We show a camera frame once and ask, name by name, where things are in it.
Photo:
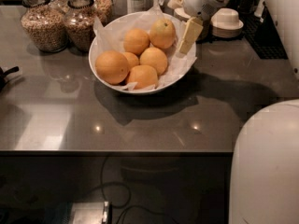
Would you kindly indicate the glass jar of grains back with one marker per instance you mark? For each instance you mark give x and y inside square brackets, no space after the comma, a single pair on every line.
[105,8]

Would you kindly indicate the stack of paper bowls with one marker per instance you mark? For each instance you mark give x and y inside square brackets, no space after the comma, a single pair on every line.
[180,14]
[225,23]

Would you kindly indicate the orange front middle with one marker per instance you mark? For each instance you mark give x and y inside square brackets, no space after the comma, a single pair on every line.
[143,76]

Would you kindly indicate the silver box under table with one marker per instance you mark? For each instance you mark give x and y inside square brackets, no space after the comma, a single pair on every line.
[90,213]

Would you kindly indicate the stack of paper bowls left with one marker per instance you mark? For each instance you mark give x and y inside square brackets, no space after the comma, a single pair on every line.
[180,14]

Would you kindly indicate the white paper bowl liner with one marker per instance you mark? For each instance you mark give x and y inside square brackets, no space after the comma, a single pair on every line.
[174,66]

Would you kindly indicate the orange back middle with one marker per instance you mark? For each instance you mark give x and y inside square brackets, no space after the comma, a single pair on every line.
[136,41]

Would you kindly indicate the yellowish orange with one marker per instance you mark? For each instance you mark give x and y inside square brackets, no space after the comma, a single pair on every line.
[162,34]

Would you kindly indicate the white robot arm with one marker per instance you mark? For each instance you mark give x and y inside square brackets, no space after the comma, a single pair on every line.
[264,174]

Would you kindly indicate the stack of paper bowls right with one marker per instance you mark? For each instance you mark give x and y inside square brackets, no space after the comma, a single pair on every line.
[225,23]

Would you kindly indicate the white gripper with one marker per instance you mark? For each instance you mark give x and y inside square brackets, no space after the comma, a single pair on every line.
[199,2]

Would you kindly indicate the black handle at left edge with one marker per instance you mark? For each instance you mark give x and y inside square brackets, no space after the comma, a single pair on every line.
[4,74]

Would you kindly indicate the white ceramic bowl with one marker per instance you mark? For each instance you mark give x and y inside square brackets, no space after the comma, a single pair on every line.
[102,47]

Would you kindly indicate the glass jar of grains middle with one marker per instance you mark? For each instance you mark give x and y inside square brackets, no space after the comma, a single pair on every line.
[78,22]

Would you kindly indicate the black rubber mesh mat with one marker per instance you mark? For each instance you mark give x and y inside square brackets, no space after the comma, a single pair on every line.
[262,35]

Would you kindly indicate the glass jar of grains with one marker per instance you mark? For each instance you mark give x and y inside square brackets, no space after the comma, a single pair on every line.
[78,22]
[44,25]
[105,8]

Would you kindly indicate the large orange front left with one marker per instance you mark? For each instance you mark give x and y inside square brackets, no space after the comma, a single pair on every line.
[112,67]

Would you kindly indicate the glass jar of grains left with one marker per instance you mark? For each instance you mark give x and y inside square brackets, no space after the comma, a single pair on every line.
[44,25]

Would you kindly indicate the small orange in centre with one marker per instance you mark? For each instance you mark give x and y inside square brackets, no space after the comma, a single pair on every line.
[132,59]

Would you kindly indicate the orange right middle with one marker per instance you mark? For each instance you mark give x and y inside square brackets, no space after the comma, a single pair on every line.
[156,58]

